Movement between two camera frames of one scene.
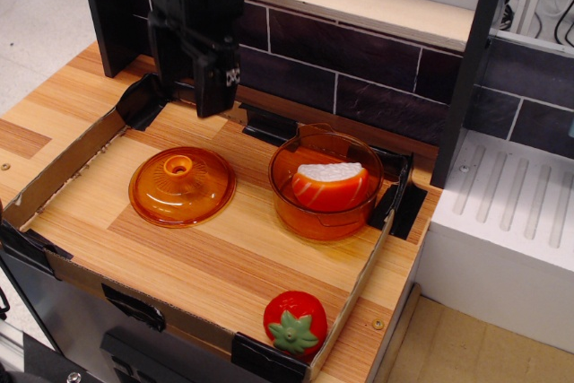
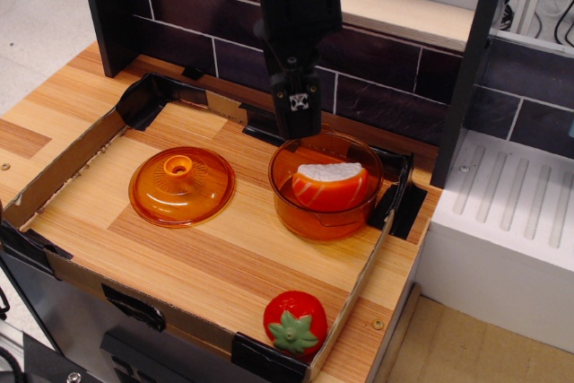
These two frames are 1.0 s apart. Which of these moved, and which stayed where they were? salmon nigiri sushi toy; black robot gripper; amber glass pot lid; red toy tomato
Moved: black robot gripper
Stayed: amber glass pot lid; red toy tomato; salmon nigiri sushi toy
